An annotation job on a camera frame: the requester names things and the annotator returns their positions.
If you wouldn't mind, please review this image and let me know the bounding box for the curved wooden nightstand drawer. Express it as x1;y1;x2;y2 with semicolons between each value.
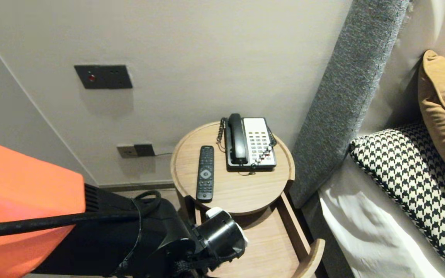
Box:
186;192;326;278

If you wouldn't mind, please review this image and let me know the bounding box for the black TV remote control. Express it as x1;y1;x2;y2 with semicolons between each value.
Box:
196;145;215;203

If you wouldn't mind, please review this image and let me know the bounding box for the round wooden nightstand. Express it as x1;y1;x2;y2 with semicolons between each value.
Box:
171;121;296;217

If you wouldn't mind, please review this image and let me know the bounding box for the black plug adapter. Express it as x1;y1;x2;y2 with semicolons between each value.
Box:
134;143;156;156

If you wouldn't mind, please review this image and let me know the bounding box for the grey upholstered bed base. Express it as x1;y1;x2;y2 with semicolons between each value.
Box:
301;192;352;278

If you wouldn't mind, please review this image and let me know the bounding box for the black telephone handset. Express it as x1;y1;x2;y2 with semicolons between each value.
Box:
228;113;250;166

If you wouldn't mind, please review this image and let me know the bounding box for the white bed sheet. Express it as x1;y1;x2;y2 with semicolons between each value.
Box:
318;153;445;278

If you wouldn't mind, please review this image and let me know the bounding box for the grey upholstered headboard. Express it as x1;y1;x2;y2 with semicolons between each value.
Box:
290;0;412;210

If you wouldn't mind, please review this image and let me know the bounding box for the black white houndstooth pillow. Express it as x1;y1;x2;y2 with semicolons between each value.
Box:
349;124;445;277

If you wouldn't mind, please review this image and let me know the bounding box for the mustard brown pillow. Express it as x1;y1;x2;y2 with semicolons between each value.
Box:
418;49;445;190

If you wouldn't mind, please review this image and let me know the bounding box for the white bed pillow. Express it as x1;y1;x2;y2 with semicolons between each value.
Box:
362;0;445;136

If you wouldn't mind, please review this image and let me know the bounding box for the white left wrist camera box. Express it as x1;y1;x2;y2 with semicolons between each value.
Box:
206;207;248;248

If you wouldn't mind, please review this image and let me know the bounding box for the grey wall baseboard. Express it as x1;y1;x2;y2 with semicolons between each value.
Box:
98;180;177;192

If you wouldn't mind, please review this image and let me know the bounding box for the silver wall socket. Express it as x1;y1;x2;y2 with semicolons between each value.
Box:
117;144;137;158

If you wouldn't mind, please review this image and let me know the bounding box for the black coiled telephone cord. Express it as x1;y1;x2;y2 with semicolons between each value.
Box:
216;117;279;176

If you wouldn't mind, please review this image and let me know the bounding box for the black corded desk telephone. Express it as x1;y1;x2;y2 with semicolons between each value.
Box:
224;117;278;172

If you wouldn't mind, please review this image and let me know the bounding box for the black wall switch panel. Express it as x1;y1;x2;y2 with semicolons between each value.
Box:
74;64;133;90

